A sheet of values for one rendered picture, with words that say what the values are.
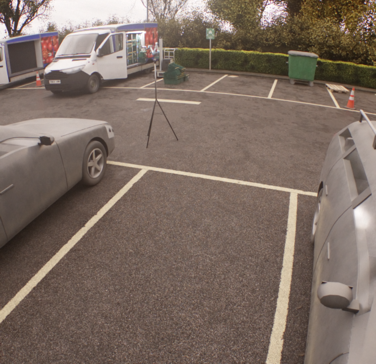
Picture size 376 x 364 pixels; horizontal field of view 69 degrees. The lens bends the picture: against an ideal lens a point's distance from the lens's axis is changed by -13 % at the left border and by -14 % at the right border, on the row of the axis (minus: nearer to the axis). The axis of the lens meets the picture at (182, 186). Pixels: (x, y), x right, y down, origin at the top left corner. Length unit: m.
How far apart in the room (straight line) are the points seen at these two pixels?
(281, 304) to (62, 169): 2.89
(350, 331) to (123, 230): 2.78
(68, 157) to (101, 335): 2.28
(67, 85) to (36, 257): 8.17
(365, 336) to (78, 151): 3.71
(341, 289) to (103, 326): 1.91
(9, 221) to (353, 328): 3.09
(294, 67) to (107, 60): 7.50
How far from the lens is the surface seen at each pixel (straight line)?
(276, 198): 4.38
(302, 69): 13.71
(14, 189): 3.40
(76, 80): 10.97
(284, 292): 3.02
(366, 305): 1.66
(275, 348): 2.62
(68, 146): 4.03
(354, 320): 1.64
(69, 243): 3.64
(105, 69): 11.55
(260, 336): 2.66
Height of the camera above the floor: 2.17
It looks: 29 degrees down
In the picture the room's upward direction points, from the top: straight up
